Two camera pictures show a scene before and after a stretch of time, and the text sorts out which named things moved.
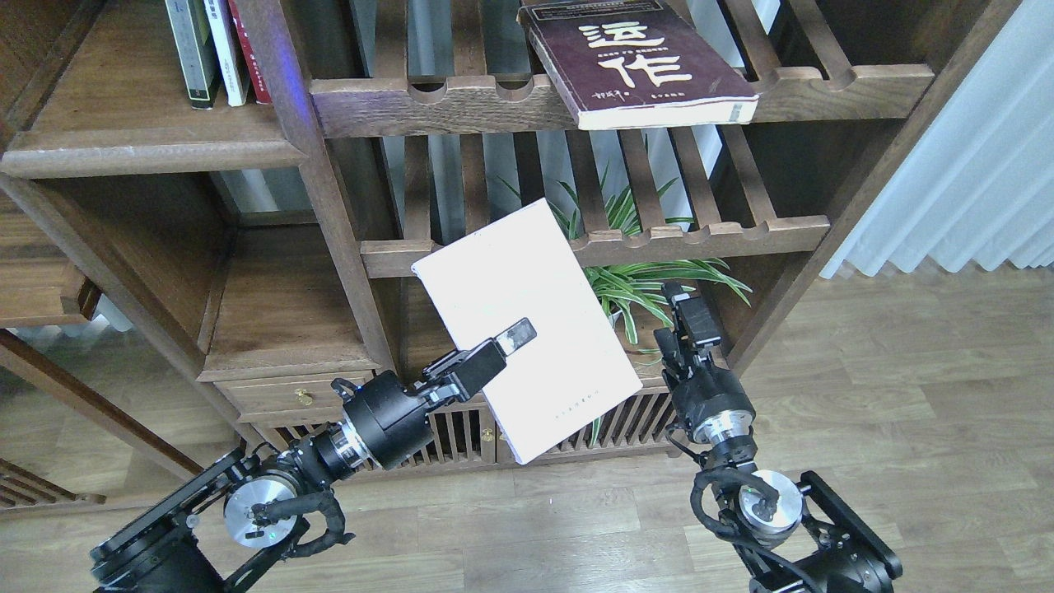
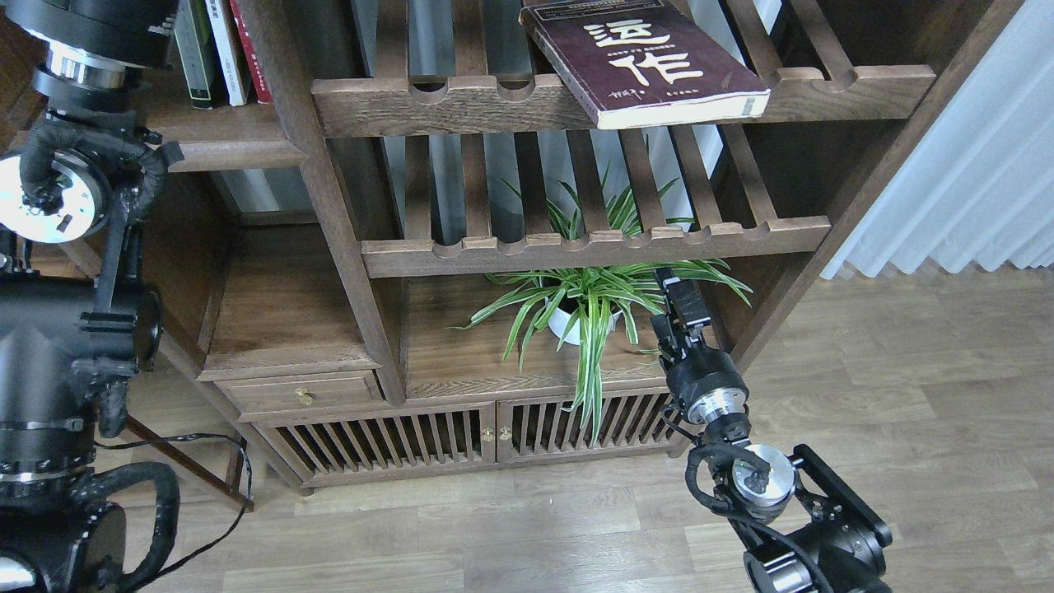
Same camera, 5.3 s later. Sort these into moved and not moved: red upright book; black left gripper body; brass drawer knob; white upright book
Moved: black left gripper body
Not moved: red upright book; brass drawer knob; white upright book
